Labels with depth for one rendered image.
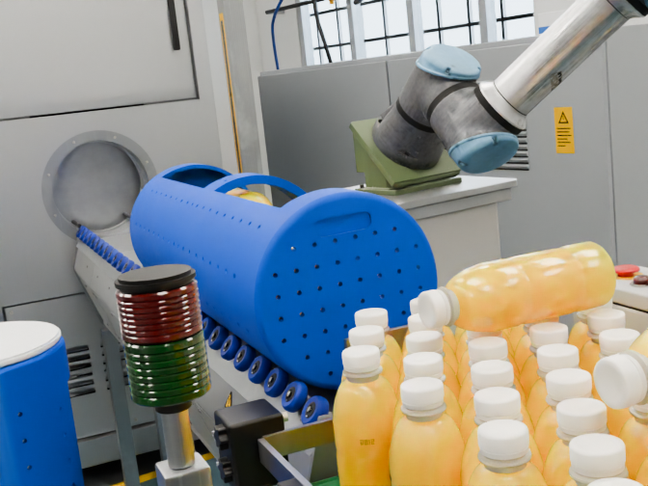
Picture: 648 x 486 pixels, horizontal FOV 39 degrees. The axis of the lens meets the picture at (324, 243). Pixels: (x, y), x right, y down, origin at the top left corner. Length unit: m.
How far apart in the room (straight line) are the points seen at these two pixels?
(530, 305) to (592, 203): 2.01
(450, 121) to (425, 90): 0.09
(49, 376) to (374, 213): 0.57
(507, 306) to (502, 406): 0.18
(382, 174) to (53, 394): 0.77
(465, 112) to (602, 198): 1.30
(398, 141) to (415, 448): 1.08
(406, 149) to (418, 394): 1.07
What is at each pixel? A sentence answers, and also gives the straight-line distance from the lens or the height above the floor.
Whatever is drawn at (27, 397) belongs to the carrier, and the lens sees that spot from 1.47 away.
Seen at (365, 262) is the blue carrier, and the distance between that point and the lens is 1.30.
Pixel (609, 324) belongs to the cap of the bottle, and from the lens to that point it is 1.01.
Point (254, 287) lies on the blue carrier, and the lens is 1.25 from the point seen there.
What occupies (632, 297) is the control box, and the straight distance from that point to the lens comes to 1.17.
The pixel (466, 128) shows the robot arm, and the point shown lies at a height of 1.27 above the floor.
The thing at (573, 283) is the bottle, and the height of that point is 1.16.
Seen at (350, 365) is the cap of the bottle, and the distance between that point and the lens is 0.94.
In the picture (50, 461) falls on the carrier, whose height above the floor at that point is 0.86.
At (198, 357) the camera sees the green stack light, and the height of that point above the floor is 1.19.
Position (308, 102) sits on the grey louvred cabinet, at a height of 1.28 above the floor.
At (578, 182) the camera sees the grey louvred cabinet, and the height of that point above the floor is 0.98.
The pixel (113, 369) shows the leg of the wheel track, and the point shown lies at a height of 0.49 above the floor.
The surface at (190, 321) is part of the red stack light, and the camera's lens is 0.71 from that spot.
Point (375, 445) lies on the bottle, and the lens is 0.95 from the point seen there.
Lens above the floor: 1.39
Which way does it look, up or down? 10 degrees down
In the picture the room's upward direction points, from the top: 6 degrees counter-clockwise
